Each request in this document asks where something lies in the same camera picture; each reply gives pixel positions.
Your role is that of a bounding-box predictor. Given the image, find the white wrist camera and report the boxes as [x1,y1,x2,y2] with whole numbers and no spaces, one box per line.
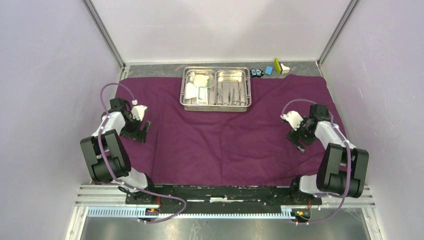
[280,110,304,131]
[131,99,148,121]

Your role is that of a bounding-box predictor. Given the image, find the aluminium front frame rail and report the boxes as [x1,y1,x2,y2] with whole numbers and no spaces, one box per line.
[65,184,384,240]

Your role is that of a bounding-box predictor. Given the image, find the aluminium frame rail left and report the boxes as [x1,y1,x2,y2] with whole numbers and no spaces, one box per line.
[82,0,131,185]

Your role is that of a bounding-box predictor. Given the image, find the maroon cloth wrap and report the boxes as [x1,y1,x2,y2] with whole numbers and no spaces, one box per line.
[116,74,342,186]

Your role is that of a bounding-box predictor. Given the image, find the yellow-green plastic block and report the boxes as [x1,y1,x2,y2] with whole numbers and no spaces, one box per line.
[273,57,283,74]

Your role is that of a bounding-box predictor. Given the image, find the aluminium frame rail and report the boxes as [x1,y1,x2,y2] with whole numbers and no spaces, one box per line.
[82,0,131,185]
[65,184,384,240]

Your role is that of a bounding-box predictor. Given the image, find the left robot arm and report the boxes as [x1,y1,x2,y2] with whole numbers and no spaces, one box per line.
[80,98,157,204]

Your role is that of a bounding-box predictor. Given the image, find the steel needle holder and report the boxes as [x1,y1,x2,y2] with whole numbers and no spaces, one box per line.
[233,82,245,106]

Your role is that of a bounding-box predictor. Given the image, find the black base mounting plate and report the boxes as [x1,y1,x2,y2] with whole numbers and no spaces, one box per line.
[125,184,322,214]

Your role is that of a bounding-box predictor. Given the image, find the green sealed suture packet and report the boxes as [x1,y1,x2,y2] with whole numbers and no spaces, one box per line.
[196,87,209,105]

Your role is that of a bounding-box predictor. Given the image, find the steel forceps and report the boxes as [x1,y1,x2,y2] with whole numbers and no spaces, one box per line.
[227,85,234,106]

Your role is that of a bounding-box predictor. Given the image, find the black owl number block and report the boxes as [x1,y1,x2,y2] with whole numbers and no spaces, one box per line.
[249,68,264,78]

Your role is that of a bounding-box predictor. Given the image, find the blue plastic block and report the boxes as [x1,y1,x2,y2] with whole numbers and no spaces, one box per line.
[264,66,273,76]

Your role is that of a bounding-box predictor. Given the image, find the white plastic block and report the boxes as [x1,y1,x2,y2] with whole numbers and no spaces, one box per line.
[279,63,291,74]

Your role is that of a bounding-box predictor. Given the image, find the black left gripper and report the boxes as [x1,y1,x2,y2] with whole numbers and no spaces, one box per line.
[119,115,151,144]

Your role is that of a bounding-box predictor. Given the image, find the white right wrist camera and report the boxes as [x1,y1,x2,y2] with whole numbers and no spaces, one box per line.
[280,110,304,131]

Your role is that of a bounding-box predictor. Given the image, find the white gauze pad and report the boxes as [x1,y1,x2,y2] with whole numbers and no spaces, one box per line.
[193,74,210,88]

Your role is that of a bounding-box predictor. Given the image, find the steel two-compartment tray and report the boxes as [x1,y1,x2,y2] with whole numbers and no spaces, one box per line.
[179,66,253,112]

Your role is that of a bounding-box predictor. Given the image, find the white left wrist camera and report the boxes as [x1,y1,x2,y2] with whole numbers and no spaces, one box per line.
[131,99,148,121]

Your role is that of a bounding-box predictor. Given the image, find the aluminium frame post right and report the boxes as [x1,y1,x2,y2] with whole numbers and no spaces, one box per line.
[316,0,360,70]

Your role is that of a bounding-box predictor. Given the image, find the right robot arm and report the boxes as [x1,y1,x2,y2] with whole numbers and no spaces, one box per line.
[280,104,369,204]

